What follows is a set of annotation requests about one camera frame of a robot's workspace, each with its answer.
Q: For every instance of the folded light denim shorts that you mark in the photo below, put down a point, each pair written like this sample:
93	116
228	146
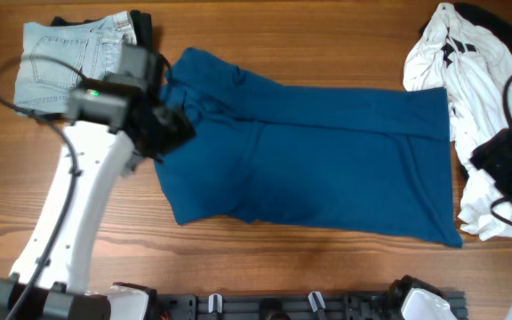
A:
69	62

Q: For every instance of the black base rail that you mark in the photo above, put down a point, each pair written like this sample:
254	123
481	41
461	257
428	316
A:
348	306

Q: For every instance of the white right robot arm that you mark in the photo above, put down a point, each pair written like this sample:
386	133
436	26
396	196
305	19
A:
422	302

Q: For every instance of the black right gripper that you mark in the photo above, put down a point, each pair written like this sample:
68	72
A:
489	156

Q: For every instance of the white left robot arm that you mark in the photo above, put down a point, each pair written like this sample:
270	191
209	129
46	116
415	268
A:
50	278

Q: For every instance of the blue polo shirt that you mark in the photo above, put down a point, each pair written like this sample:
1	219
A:
360	159

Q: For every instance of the folded black garment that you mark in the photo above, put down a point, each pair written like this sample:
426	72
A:
142	29

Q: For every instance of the white printed t-shirt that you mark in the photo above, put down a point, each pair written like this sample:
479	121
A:
478	194

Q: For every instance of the black garment at right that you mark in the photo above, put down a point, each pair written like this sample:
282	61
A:
468	51

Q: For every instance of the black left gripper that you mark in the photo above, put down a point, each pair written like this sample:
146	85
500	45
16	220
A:
178	126

